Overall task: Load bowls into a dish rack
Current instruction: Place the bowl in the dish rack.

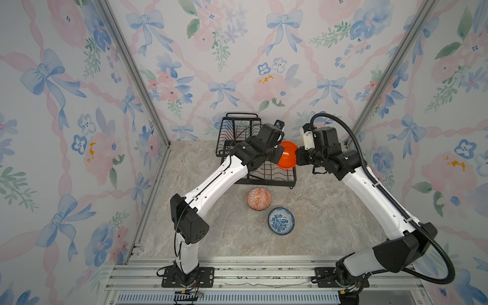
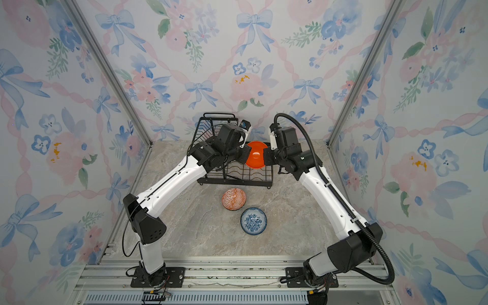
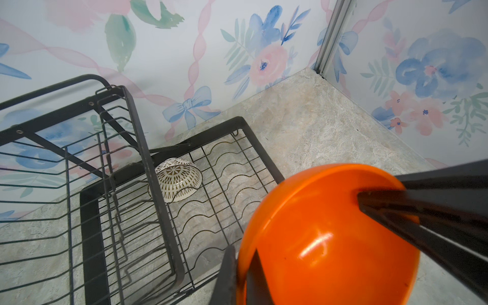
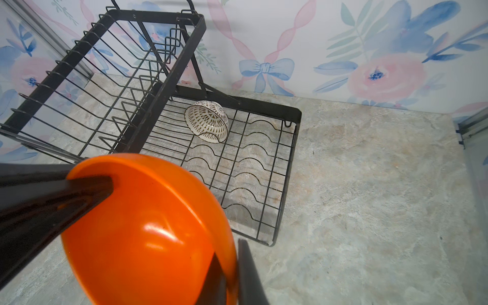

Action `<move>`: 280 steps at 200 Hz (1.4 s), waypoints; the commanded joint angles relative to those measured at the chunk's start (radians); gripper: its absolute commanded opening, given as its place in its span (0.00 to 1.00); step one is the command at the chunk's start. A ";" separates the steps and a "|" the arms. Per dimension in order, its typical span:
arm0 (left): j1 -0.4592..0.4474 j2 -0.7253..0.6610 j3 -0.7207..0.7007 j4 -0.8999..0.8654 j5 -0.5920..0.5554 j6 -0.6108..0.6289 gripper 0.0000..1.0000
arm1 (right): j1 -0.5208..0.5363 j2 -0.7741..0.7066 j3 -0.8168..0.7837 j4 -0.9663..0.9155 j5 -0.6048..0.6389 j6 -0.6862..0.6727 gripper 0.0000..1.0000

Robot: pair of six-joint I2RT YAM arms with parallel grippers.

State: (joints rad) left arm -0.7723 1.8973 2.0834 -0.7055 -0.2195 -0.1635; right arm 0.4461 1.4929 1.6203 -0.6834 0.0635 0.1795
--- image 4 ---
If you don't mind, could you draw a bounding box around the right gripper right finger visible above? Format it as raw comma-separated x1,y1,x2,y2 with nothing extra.
196,239,269,304

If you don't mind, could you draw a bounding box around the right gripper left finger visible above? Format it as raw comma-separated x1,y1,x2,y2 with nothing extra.
1,163,114,287

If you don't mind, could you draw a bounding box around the orange plastic bowl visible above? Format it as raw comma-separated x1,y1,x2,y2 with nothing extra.
61,153,238,304

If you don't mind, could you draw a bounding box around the white lattice pattern bowl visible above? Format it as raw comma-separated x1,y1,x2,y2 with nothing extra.
184,100,230,143

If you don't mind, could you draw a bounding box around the black wire dish rack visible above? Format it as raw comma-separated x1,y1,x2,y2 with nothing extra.
1,3,302,247

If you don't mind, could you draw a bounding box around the right corner aluminium post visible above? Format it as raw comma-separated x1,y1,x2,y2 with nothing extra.
454,108,487,149

